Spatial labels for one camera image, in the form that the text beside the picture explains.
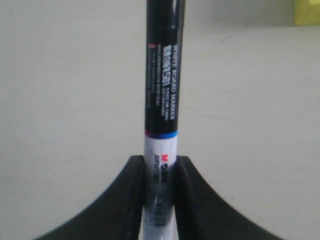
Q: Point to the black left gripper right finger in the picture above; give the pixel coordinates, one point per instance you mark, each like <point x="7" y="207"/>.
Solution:
<point x="202" y="214"/>

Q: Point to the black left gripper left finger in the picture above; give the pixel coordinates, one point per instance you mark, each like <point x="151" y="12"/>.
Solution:
<point x="115" y="215"/>

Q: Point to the black white whiteboard marker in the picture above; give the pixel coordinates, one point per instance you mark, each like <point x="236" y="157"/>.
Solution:
<point x="164" y="41"/>

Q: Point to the yellow foam cube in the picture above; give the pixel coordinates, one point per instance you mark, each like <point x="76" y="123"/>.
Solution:
<point x="306" y="12"/>

